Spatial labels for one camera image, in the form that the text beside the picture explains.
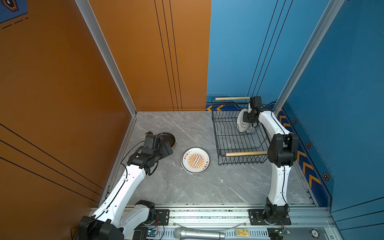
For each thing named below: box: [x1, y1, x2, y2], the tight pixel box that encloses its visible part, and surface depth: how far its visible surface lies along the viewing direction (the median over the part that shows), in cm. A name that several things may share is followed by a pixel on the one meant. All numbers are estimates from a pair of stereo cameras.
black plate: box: [159, 132, 177, 149], surface depth 102 cm
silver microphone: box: [174, 227, 226, 240], surface depth 68 cm
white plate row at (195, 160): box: [181, 147, 211, 174], surface depth 93 cm
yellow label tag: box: [236, 228, 250, 237], surface depth 70 cm
